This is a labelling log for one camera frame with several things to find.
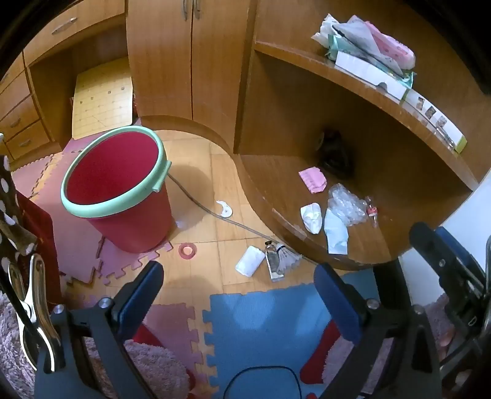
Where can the pink foam mat tiles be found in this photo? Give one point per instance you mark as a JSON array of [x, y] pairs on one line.
[[76, 230]]

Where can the wooden wardrobe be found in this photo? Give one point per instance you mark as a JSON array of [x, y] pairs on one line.
[[165, 57]]

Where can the white cardboard box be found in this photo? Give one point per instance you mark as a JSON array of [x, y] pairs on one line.
[[364, 71]]

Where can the long white green box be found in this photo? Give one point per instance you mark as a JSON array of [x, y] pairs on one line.
[[433, 115]]

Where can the red bucket green rim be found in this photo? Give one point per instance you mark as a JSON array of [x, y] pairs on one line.
[[115, 168]]

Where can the white packet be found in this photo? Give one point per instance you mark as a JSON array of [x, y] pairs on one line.
[[249, 261]]

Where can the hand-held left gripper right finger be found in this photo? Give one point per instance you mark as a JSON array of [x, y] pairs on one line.
[[337, 303]]

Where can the small red candy wrapper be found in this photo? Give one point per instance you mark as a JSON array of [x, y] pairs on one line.
[[372, 210]]

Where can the blue foam mat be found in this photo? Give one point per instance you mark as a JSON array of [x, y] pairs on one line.
[[249, 318]]

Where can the light blue face mask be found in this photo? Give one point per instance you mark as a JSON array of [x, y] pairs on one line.
[[335, 232]]

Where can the pink fluffy rug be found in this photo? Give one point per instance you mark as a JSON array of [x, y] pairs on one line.
[[161, 368]]

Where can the white shuttlecock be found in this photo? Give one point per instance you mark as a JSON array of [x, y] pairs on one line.
[[289, 256]]

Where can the white plastic bag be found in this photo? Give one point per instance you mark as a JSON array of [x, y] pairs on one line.
[[353, 32]]

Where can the white mask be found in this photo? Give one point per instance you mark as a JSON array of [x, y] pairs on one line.
[[311, 218]]

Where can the clear plastic wrapper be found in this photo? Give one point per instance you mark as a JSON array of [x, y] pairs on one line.
[[345, 203]]

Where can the dark red cloth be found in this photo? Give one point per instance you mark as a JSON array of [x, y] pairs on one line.
[[34, 230]]

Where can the dark object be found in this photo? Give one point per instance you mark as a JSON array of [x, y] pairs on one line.
[[333, 153]]

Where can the yellow grid board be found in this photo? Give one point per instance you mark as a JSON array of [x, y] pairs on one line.
[[99, 99]]

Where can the red patterned cloth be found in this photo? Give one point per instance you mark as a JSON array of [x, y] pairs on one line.
[[135, 103]]

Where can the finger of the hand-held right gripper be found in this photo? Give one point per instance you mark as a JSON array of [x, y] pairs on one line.
[[458, 253], [429, 245]]

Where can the white crescent piece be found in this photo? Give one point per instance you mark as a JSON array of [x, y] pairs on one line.
[[226, 211]]

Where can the brown polka dot cloth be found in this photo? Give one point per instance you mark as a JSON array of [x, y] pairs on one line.
[[7, 207]]

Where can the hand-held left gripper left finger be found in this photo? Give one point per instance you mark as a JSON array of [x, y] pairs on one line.
[[138, 295]]

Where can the metal spring clip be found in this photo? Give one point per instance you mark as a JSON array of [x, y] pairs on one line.
[[36, 307]]

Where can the black desk leg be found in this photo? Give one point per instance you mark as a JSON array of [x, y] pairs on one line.
[[387, 280]]

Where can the wooden corner desk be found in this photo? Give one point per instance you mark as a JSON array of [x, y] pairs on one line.
[[287, 134]]

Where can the wooden drawer cabinet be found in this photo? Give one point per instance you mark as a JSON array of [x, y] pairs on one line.
[[19, 103]]

